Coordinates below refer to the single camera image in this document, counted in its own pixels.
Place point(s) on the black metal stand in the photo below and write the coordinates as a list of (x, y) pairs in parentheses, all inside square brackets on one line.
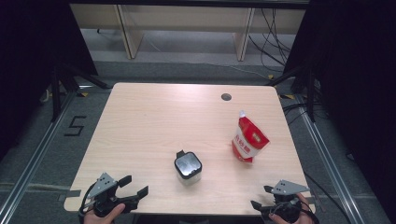
[(56, 93), (310, 93)]

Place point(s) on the black curtain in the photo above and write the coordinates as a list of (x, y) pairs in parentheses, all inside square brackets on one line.
[(31, 46), (358, 62)]

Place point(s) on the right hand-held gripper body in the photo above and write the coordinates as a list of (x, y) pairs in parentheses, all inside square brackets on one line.
[(288, 188)]

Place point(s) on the dark round table grommet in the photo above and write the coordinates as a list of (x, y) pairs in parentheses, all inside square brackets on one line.
[(226, 97)]

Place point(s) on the clear jar with black lid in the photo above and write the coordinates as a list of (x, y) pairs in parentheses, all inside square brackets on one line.
[(187, 165)]

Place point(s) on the light wooden desk frame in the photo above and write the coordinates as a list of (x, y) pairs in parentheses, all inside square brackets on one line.
[(186, 18)]

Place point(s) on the person's right hand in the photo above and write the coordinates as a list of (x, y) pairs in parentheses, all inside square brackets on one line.
[(306, 214)]

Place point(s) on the aluminium floor rail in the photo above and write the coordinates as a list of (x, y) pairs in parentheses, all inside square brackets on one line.
[(326, 155), (31, 165)]

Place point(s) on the red and white pouch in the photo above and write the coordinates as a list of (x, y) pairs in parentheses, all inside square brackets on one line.
[(249, 140)]

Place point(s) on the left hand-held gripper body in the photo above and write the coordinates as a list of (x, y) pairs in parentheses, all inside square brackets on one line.
[(102, 186)]

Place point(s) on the person's left hand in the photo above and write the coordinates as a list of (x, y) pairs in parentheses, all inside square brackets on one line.
[(99, 219)]

